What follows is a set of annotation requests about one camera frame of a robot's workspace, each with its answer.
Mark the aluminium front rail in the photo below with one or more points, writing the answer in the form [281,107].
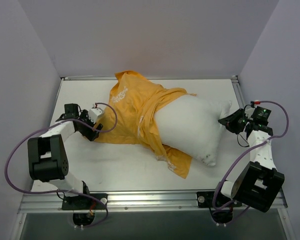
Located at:
[124,201]

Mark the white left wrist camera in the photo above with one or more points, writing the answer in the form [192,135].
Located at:
[94,114]

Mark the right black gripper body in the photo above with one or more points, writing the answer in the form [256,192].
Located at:
[233,123]

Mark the yellow cartoon pillowcase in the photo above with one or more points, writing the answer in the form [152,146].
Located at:
[129,118]

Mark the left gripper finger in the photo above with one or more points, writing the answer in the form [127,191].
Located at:
[91,135]
[98,127]

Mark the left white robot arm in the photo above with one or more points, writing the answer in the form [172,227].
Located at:
[47,158]

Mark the white pillow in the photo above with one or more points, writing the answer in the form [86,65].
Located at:
[191,125]

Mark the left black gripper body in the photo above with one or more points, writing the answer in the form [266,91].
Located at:
[90,132]

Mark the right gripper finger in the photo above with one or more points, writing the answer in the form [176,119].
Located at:
[234,128]
[232,118]

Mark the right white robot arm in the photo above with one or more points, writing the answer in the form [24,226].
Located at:
[259,182]

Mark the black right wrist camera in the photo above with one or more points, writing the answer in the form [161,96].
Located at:
[261,115]

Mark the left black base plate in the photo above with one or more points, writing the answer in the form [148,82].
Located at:
[78,202]

